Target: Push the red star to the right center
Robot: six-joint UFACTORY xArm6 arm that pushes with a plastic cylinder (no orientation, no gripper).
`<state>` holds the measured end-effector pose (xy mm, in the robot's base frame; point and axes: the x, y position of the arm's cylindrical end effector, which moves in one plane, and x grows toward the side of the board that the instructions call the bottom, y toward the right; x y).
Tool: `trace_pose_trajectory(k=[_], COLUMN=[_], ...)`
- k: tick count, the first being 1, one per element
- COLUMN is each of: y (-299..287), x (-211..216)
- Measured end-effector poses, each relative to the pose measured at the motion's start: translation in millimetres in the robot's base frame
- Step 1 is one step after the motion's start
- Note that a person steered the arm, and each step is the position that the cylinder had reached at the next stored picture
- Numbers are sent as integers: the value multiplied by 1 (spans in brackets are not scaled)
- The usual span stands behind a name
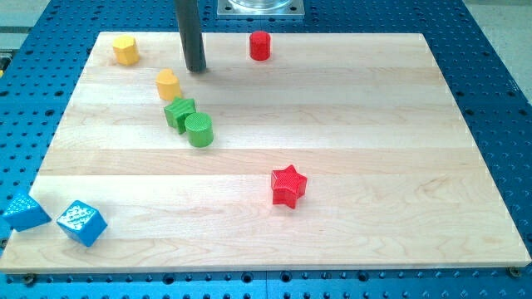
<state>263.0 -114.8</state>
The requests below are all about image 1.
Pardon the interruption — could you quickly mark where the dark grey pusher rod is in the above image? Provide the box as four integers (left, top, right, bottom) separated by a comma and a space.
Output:
174, 0, 206, 73

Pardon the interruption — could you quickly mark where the green cylinder block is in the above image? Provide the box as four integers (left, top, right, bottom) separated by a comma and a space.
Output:
185, 112, 214, 148

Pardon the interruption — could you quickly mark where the blue perforated table plate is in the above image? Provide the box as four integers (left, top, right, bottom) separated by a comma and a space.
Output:
1, 1, 531, 298

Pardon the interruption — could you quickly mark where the blue triangle block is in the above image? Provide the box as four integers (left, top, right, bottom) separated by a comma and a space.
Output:
2, 191, 51, 232

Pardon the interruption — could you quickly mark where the green star block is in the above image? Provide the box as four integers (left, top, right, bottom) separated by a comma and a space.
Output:
164, 97, 196, 135

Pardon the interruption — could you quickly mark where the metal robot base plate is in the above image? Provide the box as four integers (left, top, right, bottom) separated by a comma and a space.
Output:
216, 0, 305, 20

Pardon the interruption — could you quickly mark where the blue cube block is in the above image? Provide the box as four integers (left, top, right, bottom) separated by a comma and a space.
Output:
56, 200, 107, 247

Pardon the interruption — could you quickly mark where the yellow heart block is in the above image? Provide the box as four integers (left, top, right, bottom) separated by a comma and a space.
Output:
155, 68, 182, 100

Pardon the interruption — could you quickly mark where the red cylinder block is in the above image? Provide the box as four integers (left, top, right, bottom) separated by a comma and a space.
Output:
249, 31, 271, 61

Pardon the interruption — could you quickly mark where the yellow hexagon block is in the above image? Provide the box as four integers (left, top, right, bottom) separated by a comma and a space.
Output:
112, 35, 140, 66

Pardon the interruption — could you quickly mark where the light wooden board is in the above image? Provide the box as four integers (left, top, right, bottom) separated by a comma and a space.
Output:
1, 32, 530, 273

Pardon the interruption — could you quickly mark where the red star block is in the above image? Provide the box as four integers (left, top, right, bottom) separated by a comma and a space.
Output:
270, 164, 308, 209

